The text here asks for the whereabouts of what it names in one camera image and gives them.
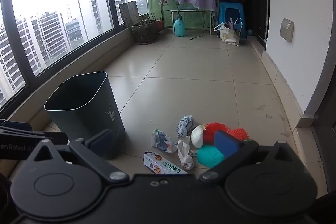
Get teal ball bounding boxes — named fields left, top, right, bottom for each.
left=197, top=145, right=226, bottom=169

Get dark green trash bin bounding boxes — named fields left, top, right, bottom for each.
left=44, top=72, right=126, bottom=161

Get grey wall outlet cover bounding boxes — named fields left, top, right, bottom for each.
left=280, top=18, right=294, bottom=42

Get blue white wrapper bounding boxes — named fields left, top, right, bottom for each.
left=176, top=115, right=196, bottom=139

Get white twisted paper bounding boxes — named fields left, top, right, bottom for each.
left=177, top=135, right=195, bottom=170

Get printed snack wrapper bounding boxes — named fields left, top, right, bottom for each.
left=143, top=151, right=189, bottom=175

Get dry plant stems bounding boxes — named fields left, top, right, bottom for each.
left=136, top=10, right=158, bottom=27

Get small white table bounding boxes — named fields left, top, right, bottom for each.
left=170, top=9, right=214, bottom=35

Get brown ceramic flower pot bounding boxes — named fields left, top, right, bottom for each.
left=131, top=20, right=158, bottom=45

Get blue plastic stool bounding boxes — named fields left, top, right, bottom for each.
left=218, top=2, right=247, bottom=39

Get light blue spray bottle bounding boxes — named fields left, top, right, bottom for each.
left=174, top=4, right=186, bottom=37

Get orange spiky ball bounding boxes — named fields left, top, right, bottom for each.
left=228, top=128, right=250, bottom=141

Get light blue bag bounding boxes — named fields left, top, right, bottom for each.
left=227, top=17, right=243, bottom=37

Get white tote bag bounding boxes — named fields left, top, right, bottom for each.
left=213, top=22, right=240, bottom=46

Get black floor cable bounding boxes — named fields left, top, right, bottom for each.
left=190, top=11, right=208, bottom=41

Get brown leaning panel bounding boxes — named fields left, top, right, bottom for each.
left=119, top=1, right=140, bottom=28

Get red mesh net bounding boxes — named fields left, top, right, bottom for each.
left=201, top=122, right=231, bottom=146

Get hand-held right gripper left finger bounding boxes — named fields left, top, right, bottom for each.
left=26, top=129, right=130, bottom=183

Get printed snack packet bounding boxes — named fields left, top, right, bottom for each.
left=151, top=129, right=177, bottom=153

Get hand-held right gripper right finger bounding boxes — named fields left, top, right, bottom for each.
left=199, top=130, right=301, bottom=183

